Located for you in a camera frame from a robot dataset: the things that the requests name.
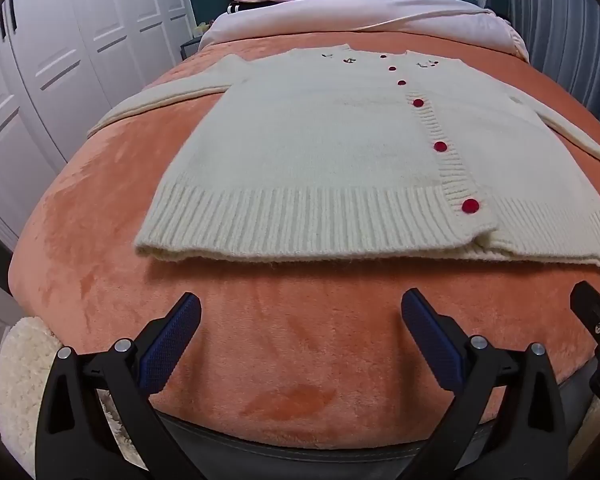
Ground cream knit cardigan red buttons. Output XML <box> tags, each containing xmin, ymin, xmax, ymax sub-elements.
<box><xmin>87</xmin><ymin>49</ymin><xmax>600</xmax><ymax>267</ymax></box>

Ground cream fluffy rug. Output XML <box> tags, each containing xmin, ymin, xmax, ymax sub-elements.
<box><xmin>0</xmin><ymin>316</ymin><xmax>136</xmax><ymax>471</ymax></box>

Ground white panelled wardrobe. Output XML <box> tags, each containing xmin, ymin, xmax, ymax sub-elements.
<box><xmin>0</xmin><ymin>0</ymin><xmax>198</xmax><ymax>251</ymax></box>

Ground pale pink duvet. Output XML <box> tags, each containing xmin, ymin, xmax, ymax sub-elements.
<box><xmin>197</xmin><ymin>0</ymin><xmax>531</xmax><ymax>61</ymax></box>

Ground orange plush blanket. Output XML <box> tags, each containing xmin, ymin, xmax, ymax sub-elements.
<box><xmin>7</xmin><ymin>35</ymin><xmax>600</xmax><ymax>453</ymax></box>

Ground grey-white curtain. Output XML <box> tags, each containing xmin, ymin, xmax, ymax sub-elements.
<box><xmin>507</xmin><ymin>0</ymin><xmax>600</xmax><ymax>141</ymax></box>

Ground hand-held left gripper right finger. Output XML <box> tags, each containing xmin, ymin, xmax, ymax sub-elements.
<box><xmin>401</xmin><ymin>287</ymin><xmax>568</xmax><ymax>480</ymax></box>

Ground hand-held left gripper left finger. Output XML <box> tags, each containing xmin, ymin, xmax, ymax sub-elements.
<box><xmin>35</xmin><ymin>291</ymin><xmax>203</xmax><ymax>480</ymax></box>

